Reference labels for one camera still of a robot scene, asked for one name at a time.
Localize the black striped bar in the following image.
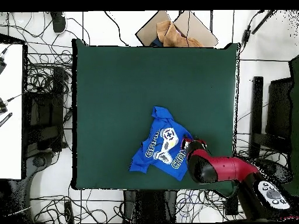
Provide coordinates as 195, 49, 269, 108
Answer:
0, 112, 13, 128

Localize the brown cardboard box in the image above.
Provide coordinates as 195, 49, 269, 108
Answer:
135, 10, 219, 48

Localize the tan towel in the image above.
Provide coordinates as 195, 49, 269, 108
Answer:
156, 20, 204, 48

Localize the blue printed t-shirt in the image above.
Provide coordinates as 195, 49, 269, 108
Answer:
128, 106, 194, 182

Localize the black cable tangle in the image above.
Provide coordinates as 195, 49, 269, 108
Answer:
177, 139, 276, 223
23, 11, 91, 80
30, 193, 123, 224

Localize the black power adapter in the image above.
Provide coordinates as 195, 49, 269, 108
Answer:
241, 24, 252, 46

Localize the dark green table cloth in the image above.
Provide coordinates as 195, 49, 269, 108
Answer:
71, 38, 241, 197

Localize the thin black rod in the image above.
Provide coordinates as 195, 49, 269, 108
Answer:
251, 9, 277, 35

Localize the green draped cloth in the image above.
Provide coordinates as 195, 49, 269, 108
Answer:
275, 55, 299, 197

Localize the long black cable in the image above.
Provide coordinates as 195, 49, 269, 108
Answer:
104, 10, 128, 47

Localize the person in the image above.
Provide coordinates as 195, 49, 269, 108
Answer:
50, 11, 68, 34

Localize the white desk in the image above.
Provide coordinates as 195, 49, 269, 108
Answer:
0, 43, 24, 180

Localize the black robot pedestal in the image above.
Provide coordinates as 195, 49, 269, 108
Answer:
123, 189, 178, 223

